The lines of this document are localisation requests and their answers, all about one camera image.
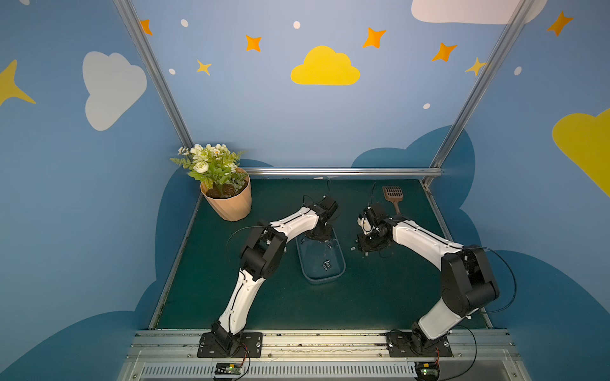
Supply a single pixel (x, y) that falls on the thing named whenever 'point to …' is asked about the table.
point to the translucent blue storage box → (321, 262)
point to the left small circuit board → (233, 368)
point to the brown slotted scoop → (393, 194)
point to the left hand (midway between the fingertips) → (323, 234)
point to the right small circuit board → (426, 370)
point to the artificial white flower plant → (214, 165)
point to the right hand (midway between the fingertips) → (365, 243)
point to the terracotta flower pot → (232, 199)
